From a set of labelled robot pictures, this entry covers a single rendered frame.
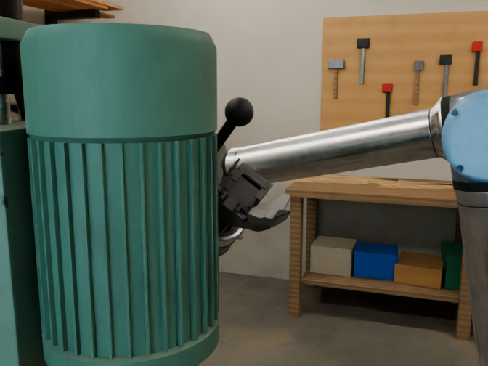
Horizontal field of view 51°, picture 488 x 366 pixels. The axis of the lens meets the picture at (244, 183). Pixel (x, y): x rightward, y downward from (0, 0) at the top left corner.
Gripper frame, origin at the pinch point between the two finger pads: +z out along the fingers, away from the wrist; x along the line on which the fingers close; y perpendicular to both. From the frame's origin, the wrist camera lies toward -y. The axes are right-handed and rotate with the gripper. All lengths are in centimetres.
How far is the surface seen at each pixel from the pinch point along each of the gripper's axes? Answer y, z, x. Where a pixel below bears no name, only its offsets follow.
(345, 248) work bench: 120, -234, 69
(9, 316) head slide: -30.9, 11.1, -8.7
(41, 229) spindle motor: -23.8, 16.3, -10.8
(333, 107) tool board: 199, -226, 8
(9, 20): -11.6, 20.9, -25.4
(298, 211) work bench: 114, -221, 30
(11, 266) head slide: -27.5, 13.6, -11.2
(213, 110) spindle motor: -7.0, 22.7, -5.4
